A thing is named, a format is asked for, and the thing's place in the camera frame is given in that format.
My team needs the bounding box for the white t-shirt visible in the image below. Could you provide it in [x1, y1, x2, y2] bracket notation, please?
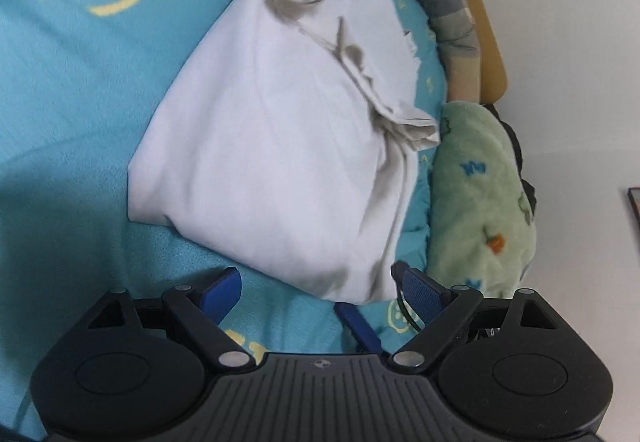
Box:
[128, 0, 439, 304]

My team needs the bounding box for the green fleece blanket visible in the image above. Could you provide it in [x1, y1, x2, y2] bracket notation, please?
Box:
[426, 102, 537, 298]

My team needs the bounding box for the black clothing pile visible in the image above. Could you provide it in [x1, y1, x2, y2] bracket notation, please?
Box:
[485, 104, 537, 221]

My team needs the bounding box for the tan padded headboard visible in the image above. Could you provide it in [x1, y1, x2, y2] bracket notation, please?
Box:
[466, 0, 508, 104]

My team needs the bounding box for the teal printed bed sheet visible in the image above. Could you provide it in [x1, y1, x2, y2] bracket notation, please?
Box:
[0, 0, 449, 440]

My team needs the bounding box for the striped pillow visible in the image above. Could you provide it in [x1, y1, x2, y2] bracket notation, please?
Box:
[418, 0, 480, 103]

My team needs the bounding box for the black cable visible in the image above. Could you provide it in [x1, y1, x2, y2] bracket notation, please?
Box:
[394, 290, 426, 335]

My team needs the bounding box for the framed wall picture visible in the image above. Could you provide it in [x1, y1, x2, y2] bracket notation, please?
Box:
[627, 188, 640, 225]

